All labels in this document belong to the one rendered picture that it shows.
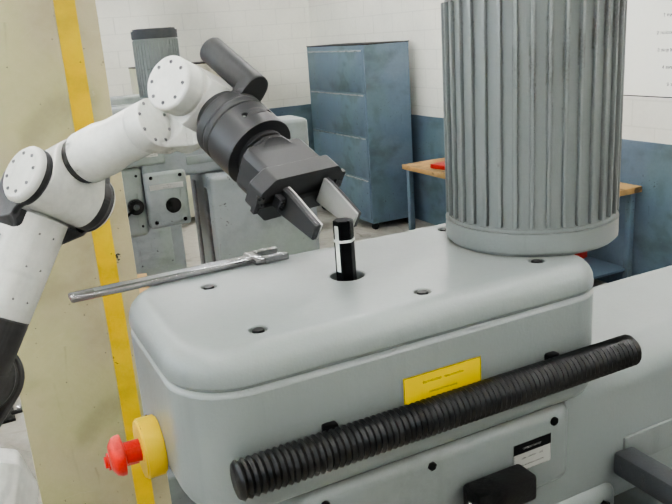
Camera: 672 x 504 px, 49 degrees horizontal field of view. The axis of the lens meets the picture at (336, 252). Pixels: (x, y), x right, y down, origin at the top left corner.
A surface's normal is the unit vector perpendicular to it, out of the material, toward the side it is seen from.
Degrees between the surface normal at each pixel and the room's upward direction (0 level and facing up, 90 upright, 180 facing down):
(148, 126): 69
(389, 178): 90
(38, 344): 90
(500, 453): 90
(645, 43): 90
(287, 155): 30
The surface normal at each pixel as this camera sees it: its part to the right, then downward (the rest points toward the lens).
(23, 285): 0.78, 0.18
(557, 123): 0.03, 0.28
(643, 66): -0.89, 0.18
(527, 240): -0.26, 0.29
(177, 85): -0.51, -0.13
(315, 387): 0.45, 0.22
